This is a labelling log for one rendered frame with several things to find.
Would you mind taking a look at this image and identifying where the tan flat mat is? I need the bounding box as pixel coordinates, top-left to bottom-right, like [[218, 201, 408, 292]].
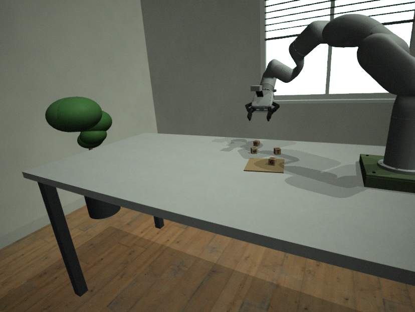
[[244, 158, 285, 173]]

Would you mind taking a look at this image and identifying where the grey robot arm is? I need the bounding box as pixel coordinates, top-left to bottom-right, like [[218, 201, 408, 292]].
[[251, 14, 415, 175]]

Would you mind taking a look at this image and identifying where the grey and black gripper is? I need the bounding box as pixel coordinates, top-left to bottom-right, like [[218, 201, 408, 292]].
[[245, 88, 280, 121]]

